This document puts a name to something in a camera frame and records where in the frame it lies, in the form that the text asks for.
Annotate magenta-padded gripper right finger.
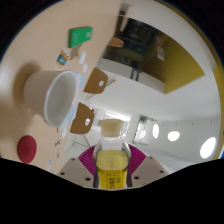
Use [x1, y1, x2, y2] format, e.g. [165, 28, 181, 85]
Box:
[128, 143, 169, 189]

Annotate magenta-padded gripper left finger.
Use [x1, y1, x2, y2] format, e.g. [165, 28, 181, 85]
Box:
[57, 145, 98, 188]

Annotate yellow drink bottle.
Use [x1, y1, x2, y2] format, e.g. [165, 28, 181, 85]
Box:
[92, 118, 132, 190]

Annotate green potted plant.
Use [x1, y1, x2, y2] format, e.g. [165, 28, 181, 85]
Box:
[134, 114, 149, 134]

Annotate wooden chair with round hole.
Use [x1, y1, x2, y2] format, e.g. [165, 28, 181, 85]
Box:
[83, 67, 116, 95]
[69, 102, 95, 135]

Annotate red round coaster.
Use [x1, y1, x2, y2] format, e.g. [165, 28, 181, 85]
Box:
[17, 135, 38, 164]

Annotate round ceiling lights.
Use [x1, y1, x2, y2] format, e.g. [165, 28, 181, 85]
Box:
[138, 123, 218, 160]

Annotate white mug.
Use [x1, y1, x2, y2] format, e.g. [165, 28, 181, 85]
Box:
[23, 69, 81, 128]

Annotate hanging white sign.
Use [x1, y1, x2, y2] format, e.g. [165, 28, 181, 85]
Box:
[156, 34, 166, 62]

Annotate small wooden chair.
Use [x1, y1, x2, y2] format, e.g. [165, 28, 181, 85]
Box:
[108, 36, 125, 48]

